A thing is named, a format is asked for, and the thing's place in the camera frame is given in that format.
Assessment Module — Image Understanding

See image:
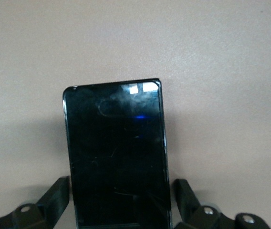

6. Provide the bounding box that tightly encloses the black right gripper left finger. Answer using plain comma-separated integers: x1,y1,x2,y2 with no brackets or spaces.
0,176,71,229

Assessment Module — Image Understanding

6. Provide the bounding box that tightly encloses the black slab smartphone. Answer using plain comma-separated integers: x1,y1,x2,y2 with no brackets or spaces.
62,77,173,229

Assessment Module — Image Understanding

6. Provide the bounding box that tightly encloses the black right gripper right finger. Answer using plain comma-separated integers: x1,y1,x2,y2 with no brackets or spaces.
173,178,270,229

